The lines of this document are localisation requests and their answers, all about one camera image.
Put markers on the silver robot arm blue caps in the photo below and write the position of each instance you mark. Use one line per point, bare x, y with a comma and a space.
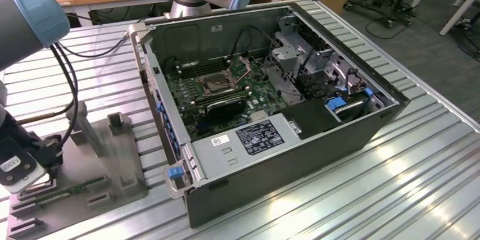
30, 26

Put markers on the black RAM slot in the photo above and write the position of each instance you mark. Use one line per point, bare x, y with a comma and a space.
210, 98
213, 103
203, 63
205, 69

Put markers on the CPU socket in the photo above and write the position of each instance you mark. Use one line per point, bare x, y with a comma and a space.
218, 84

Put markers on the grey plastic parts rack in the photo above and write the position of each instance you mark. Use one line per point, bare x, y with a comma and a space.
98, 150

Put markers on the green RAM stick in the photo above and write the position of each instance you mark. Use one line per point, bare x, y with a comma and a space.
63, 190

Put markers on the blue case latch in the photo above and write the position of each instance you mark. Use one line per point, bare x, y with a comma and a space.
175, 173

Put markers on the grey power supply unit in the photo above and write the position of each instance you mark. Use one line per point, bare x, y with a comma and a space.
222, 155

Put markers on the thin metal locking lever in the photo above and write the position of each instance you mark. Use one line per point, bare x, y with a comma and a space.
194, 70

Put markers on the black graphics card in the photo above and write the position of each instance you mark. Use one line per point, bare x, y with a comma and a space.
227, 106

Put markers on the small silver chipset heatsink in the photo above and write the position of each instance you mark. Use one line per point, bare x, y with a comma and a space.
259, 115

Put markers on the green motherboard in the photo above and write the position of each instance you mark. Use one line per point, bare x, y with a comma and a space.
259, 94

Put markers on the black open PC case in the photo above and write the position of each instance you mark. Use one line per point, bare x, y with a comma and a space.
301, 167

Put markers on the black plastic shroud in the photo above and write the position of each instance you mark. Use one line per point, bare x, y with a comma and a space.
307, 119

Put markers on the grey metal drive cage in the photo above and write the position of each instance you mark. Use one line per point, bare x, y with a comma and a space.
289, 54

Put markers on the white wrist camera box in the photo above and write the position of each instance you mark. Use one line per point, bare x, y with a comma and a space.
23, 171

